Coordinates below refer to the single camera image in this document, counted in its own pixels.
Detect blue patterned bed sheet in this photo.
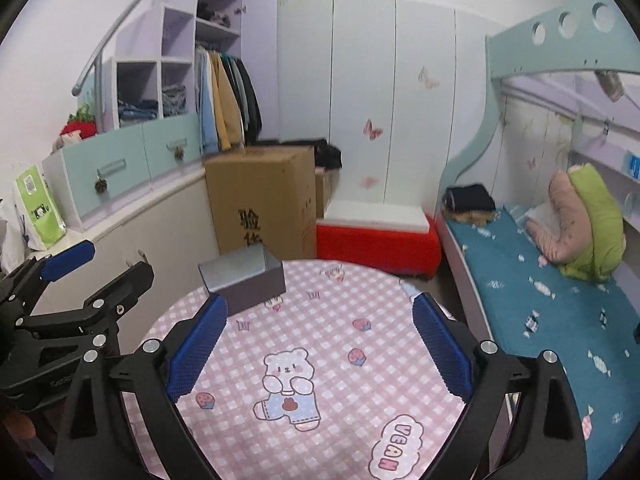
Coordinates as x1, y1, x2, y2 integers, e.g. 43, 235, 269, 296
442, 205, 640, 480

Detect yellow hanging jacket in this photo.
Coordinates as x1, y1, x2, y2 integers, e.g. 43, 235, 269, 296
207, 52, 246, 151

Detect large cardboard box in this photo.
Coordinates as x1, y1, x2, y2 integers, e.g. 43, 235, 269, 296
204, 145, 319, 261

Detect lilac shelf unit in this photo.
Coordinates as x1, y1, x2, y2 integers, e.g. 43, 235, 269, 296
102, 0, 279, 156

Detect red bench with white top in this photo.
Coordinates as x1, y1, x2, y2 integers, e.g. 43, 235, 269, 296
315, 200, 442, 279

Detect black clothes pile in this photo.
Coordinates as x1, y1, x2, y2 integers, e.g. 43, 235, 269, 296
280, 139, 344, 171

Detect pink checkered tablecloth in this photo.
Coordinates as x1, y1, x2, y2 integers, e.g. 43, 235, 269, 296
120, 259, 476, 480

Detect dark folded clothes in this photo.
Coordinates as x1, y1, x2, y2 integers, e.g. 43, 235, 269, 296
444, 183, 497, 214

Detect light blue hanging shirt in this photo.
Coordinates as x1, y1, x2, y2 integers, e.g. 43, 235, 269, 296
196, 47, 221, 156

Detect mint green bed frame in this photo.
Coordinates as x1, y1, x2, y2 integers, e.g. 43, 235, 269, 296
436, 0, 640, 221

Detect pink pillow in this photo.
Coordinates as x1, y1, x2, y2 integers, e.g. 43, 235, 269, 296
527, 169, 591, 264

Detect green tissue pack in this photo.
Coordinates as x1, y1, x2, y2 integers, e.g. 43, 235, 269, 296
14, 162, 68, 251

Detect mint green drawer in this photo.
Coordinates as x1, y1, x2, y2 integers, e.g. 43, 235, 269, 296
142, 112, 205, 181
42, 122, 154, 229

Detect cream cabinet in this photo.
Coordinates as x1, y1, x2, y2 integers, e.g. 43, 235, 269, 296
32, 174, 221, 342

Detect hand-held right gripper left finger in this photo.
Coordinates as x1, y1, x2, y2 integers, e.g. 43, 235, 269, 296
52, 293, 229, 480

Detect red pot with green plant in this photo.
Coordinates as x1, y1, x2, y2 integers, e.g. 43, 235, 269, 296
60, 105, 99, 139

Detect silver metal tin box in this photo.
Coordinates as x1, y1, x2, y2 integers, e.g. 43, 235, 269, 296
197, 244, 287, 317

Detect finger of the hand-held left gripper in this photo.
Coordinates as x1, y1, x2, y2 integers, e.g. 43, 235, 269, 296
0, 239, 96, 311
15, 261, 155, 347

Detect white wardrobe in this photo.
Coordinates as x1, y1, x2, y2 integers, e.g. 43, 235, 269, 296
277, 0, 494, 221

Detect dark hanging jackets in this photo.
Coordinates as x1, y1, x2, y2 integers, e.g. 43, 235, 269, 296
222, 55, 264, 146

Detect small cardboard box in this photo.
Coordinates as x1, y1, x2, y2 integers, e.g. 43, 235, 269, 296
314, 167, 334, 220

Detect folded light jeans stack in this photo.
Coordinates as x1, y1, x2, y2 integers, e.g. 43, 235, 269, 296
161, 85, 187, 119

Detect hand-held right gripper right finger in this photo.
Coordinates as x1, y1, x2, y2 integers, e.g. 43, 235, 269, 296
412, 292, 589, 480

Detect folded dark jeans stack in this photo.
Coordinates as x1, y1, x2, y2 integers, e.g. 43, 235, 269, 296
117, 100, 161, 126

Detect green blanket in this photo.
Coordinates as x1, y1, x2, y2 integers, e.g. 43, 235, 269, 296
557, 164, 627, 281

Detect folded clothes pile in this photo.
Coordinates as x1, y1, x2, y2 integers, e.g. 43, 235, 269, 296
197, 2, 232, 29

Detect grey metal handrail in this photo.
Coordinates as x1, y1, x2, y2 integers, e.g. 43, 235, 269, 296
71, 0, 201, 97

